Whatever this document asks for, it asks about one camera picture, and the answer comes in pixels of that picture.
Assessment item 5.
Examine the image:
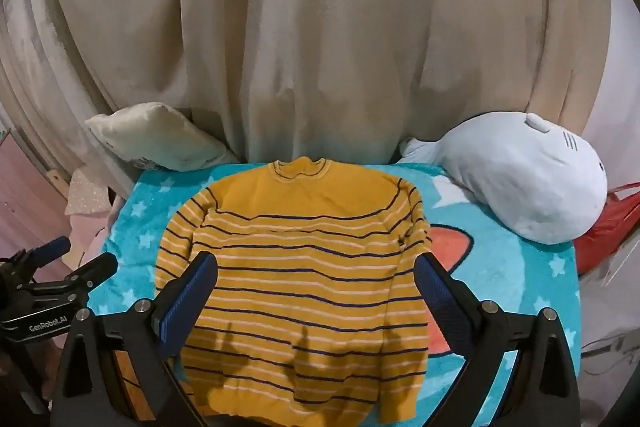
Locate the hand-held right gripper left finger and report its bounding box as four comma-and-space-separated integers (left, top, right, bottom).
50, 251, 221, 427

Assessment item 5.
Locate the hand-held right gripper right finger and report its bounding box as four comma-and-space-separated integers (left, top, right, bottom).
414, 253, 583, 427

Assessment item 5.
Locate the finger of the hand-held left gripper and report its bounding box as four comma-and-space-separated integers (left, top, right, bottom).
27, 236, 72, 269
22, 252, 119, 304

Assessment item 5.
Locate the yellow striped sweater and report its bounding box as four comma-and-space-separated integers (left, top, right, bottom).
154, 156, 433, 418

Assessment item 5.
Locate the pink bed sheet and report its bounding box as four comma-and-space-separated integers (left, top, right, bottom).
67, 196, 126, 269

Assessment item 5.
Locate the pink cabinet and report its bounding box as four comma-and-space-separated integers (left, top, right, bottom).
0, 129, 76, 260

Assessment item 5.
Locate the beige dotted cloth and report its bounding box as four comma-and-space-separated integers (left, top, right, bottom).
65, 169, 112, 215

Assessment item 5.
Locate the teal star print blanket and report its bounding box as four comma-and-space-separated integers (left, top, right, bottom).
87, 162, 583, 427

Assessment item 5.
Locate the white pillow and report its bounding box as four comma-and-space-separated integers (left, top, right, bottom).
84, 103, 240, 172

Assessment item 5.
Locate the pale blue seal plush toy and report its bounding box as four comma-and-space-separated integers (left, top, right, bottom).
397, 112, 608, 244

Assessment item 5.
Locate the white cloth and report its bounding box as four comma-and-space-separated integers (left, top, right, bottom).
577, 239, 640, 408

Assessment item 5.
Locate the red bag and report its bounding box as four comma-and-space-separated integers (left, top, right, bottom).
572, 182, 640, 277

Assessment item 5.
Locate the beige curtain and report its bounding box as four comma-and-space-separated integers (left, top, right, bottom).
0, 0, 618, 188

